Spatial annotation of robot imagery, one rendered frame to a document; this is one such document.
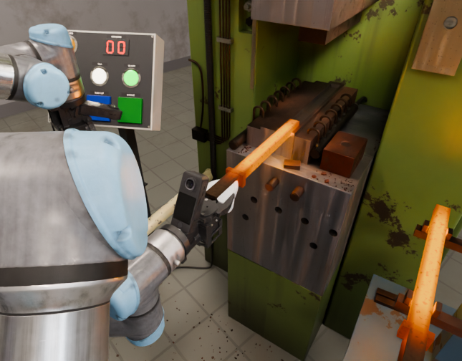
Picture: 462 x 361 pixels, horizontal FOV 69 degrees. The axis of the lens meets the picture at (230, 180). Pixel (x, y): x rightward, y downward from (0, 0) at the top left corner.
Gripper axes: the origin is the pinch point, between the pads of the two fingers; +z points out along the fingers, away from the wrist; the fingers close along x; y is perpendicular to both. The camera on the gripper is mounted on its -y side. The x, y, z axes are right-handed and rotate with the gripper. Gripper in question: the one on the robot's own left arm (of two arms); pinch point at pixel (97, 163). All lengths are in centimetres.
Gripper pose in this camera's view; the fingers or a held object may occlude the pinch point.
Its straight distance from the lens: 99.8
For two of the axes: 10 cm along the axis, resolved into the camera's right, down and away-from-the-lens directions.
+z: 0.0, 7.9, 6.1
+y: -7.5, 4.0, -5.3
